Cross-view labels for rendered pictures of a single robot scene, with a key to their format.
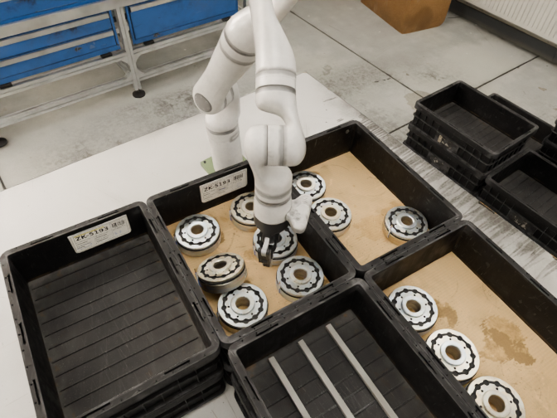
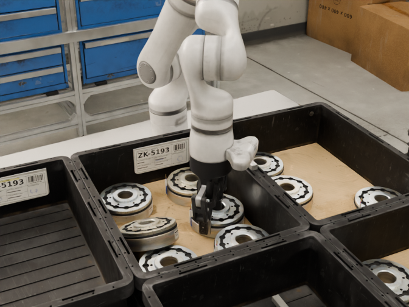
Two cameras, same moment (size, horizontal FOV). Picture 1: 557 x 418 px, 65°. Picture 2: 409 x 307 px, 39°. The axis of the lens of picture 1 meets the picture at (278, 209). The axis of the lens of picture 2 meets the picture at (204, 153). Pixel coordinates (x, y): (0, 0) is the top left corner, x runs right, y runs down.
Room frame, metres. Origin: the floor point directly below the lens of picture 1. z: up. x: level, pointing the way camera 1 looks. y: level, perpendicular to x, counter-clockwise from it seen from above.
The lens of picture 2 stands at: (-0.29, -0.09, 1.49)
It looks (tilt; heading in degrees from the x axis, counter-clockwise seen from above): 30 degrees down; 8
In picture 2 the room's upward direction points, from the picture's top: 1 degrees clockwise
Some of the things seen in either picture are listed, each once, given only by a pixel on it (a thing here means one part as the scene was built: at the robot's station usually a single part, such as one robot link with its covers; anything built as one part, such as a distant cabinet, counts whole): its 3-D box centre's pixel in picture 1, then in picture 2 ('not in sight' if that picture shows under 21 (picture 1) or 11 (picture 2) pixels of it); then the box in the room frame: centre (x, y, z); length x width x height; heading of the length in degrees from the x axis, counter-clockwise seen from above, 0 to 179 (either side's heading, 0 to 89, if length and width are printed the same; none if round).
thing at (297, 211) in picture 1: (282, 201); (221, 137); (0.57, -0.01, 1.03); 0.11 x 0.09 x 0.06; 79
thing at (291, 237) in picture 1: (275, 239); (216, 209); (0.60, 0.00, 0.86); 0.10 x 0.10 x 0.01
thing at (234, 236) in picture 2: (300, 274); (243, 240); (0.51, -0.05, 0.86); 0.05 x 0.05 x 0.01
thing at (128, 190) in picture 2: (197, 230); (125, 195); (0.62, 0.18, 0.86); 0.05 x 0.05 x 0.01
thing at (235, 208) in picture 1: (251, 207); (192, 180); (0.70, 0.07, 0.86); 0.10 x 0.10 x 0.01
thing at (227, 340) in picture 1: (245, 237); (179, 192); (0.56, 0.07, 0.92); 0.40 x 0.30 x 0.02; 33
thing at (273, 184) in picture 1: (268, 162); (206, 82); (0.57, 0.02, 1.13); 0.09 x 0.07 x 0.15; 93
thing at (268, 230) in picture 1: (271, 222); (210, 172); (0.57, 0.01, 0.96); 0.08 x 0.08 x 0.09
